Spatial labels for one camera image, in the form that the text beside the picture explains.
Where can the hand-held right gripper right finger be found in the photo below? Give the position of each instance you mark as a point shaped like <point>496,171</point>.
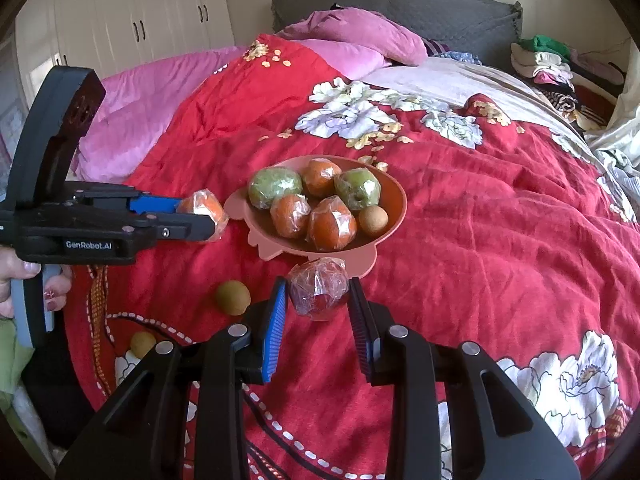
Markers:
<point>360,325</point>

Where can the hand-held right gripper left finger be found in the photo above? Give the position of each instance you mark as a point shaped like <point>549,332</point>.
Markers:
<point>272,330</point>

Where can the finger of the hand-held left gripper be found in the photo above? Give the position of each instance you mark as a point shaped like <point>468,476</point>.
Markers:
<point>190,230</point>
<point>155,204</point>

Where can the plastic-wrapped orange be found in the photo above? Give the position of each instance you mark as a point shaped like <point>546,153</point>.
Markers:
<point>290,215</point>
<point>330,225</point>
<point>320,177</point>
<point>200,204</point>

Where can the plastic-wrapped red apple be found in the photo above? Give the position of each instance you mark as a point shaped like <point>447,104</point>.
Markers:
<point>317,287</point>

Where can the pink silicone plate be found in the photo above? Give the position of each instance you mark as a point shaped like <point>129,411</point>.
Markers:
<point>270,247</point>

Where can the plastic-wrapped green apple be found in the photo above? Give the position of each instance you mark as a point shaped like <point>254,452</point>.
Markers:
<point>275,187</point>
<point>357,187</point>

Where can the small round brown fruit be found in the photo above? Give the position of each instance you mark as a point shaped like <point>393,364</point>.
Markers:
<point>143,345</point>
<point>233,298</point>
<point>373,221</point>

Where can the person's left hand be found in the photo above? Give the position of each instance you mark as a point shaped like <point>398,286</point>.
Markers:
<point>12,270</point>

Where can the pink quilt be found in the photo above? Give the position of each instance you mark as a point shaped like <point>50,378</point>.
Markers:
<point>150,105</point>

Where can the green cloth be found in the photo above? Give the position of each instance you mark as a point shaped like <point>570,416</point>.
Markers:
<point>10,355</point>

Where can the red floral blanket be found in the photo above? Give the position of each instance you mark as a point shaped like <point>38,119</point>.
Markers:
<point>500,235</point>

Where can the white fuzzy cloth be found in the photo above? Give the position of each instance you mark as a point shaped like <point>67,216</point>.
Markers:
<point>30,425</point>

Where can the white wardrobe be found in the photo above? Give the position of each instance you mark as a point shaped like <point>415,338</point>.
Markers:
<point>125,10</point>

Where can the pink pillow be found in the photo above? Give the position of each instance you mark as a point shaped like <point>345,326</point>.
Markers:
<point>345,60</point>
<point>370,30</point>

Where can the beige bed sheet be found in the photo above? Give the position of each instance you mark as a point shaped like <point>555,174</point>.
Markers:
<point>450,80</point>

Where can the purple striped cloth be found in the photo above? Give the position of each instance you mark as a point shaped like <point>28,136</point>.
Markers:
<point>450,54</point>

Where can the cream satin cloth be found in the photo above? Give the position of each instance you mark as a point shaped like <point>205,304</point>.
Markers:
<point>620,135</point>

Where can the grey padded headboard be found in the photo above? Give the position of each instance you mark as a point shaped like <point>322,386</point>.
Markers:
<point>450,15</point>

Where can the pile of folded clothes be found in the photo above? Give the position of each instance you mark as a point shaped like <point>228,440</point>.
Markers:
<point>545,60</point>

